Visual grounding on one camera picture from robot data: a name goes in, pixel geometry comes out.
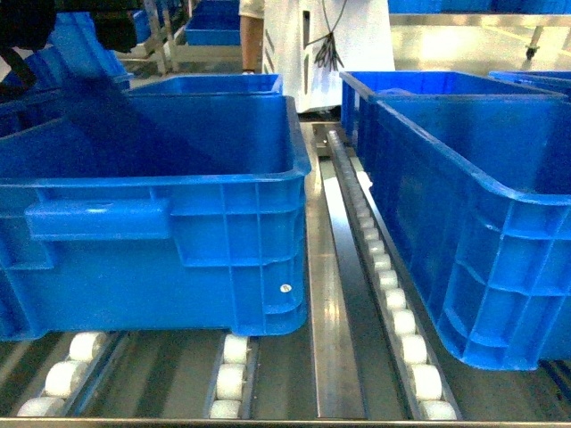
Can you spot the blue plastic bin right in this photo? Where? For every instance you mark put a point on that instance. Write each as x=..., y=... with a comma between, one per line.
x=475, y=193

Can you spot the blue plastic bin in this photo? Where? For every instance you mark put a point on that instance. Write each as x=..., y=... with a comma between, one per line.
x=475, y=193
x=171, y=212

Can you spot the white robot body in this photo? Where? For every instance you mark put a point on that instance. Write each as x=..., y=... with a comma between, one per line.
x=310, y=43

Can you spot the stainless steel shelf rack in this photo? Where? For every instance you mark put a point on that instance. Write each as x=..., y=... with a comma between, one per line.
x=340, y=370

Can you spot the blue plastic bin left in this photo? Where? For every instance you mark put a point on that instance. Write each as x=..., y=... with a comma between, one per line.
x=171, y=212

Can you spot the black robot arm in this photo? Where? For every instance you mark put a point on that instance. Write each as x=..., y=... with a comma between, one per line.
x=45, y=42

